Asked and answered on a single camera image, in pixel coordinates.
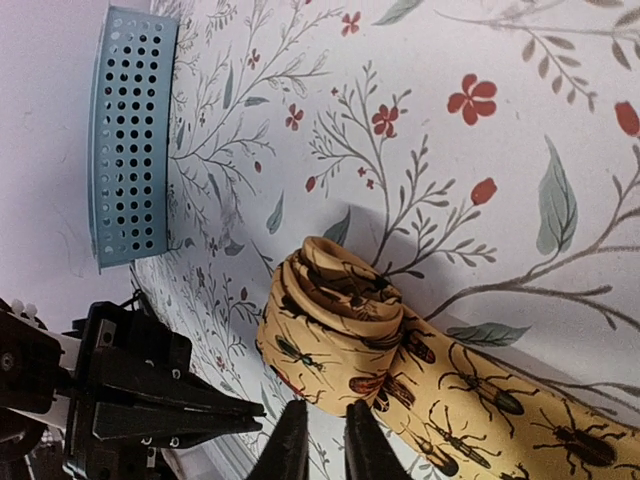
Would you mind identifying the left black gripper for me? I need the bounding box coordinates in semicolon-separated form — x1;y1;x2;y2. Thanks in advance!
64;302;265;479

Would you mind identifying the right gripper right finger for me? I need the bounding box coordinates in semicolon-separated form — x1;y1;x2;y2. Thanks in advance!
345;401;408;480

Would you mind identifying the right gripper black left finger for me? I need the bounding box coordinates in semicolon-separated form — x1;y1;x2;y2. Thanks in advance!
249;400;309;480

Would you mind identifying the yellow beetle-print tie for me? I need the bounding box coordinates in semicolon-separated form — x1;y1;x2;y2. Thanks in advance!
256;237;639;479

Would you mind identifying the floral table mat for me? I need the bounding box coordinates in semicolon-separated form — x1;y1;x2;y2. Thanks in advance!
135;1;639;479

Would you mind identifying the blue plastic basket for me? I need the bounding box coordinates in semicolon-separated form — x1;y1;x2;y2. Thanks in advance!
87;6;178;270

